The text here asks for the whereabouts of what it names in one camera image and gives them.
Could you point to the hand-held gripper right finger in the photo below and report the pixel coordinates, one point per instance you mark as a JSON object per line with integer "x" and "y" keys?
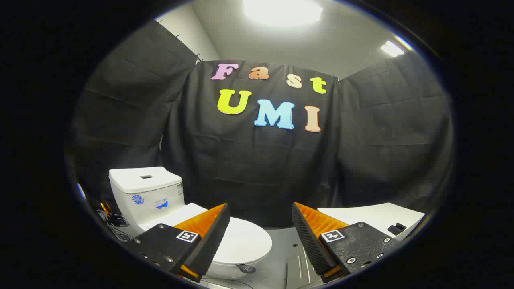
{"x": 307, "y": 237}

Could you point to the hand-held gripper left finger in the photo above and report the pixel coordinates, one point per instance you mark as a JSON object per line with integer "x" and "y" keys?
{"x": 213, "y": 237}

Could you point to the white toilet lid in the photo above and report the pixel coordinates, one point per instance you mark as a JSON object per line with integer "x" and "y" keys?
{"x": 245, "y": 241}

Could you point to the black lid pull tab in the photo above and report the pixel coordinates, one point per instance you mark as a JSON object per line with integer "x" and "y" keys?
{"x": 246, "y": 268}

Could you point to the white ceramic toilet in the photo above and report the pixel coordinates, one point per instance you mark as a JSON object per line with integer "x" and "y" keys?
{"x": 144, "y": 188}

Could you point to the white drawer cabinet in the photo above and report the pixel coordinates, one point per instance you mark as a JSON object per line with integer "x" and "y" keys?
{"x": 373, "y": 218}

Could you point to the black backdrop cloth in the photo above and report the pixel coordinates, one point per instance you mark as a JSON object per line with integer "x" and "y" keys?
{"x": 249, "y": 168}

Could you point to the small black cabinet-top object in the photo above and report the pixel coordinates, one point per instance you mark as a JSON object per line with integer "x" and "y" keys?
{"x": 396, "y": 228}

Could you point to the large ceiling light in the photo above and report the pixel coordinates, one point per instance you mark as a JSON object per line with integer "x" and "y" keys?
{"x": 281, "y": 11}

